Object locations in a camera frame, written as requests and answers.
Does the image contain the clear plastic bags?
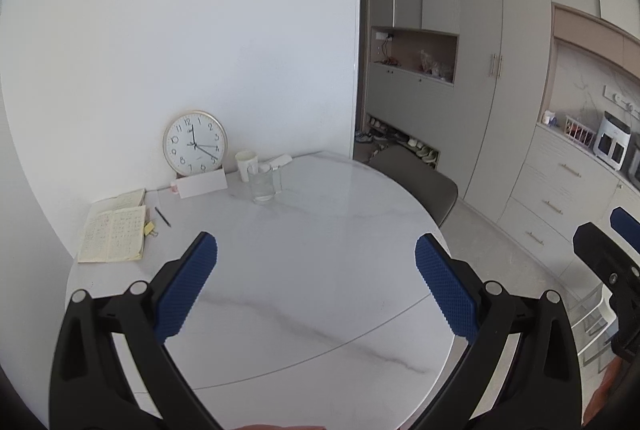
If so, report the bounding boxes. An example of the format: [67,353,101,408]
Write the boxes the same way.
[417,49,456,82]

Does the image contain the charger cable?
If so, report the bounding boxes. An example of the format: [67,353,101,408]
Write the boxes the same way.
[374,31,401,66]

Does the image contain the round white wall clock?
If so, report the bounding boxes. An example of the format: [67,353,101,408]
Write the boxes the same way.
[162,110,228,176]

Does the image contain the clear glass mug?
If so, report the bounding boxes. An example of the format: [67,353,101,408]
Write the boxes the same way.
[247,164,283,205]

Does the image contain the white metal step stool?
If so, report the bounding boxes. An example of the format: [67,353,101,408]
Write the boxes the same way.
[570,282,618,368]

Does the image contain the white wall power strip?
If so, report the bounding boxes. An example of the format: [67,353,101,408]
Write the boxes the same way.
[602,85,640,118]

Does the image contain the white drawer cabinet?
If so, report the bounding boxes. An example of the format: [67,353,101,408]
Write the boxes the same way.
[500,122,640,281]

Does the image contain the white countertop appliance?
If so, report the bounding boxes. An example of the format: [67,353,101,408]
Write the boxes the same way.
[593,111,630,171]

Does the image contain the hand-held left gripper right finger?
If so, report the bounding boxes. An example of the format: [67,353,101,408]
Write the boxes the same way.
[412,233,583,430]

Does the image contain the white folded card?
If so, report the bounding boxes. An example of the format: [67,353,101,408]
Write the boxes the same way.
[176,169,228,200]

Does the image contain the grey chair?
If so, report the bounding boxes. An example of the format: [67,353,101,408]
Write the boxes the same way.
[367,145,459,227]

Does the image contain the row of shoes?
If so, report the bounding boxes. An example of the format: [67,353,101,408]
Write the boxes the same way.
[354,114,441,167]

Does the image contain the white paper cup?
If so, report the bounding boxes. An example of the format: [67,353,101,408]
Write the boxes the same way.
[235,150,259,183]

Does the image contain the dark countertop appliance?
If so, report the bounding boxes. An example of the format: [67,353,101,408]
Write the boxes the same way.
[624,141,640,188]

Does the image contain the open beige notebook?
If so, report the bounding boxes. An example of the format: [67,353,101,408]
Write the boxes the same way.
[77,188,147,264]

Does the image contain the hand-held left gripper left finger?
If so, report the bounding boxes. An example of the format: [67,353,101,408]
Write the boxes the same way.
[48,231,221,430]

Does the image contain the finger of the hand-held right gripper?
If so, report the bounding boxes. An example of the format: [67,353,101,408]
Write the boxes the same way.
[573,222,640,283]
[609,206,640,242]

